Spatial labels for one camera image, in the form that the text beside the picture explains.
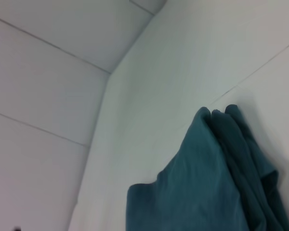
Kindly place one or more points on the teal blue shirt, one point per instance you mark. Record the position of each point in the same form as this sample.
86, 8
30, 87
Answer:
202, 183

